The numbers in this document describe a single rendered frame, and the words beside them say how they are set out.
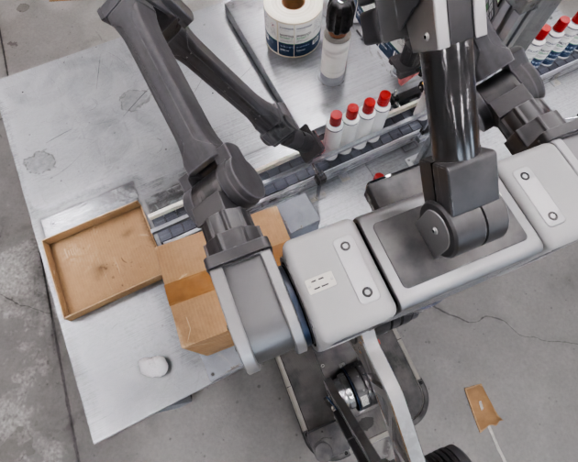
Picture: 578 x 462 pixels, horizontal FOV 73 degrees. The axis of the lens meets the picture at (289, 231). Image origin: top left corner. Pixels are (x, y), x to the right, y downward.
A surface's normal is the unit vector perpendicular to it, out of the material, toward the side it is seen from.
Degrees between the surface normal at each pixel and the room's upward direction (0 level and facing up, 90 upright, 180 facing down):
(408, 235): 0
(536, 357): 0
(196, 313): 0
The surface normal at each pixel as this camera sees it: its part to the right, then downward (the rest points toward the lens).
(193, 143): -0.40, 0.07
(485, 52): -0.13, 0.41
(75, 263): 0.00, -0.36
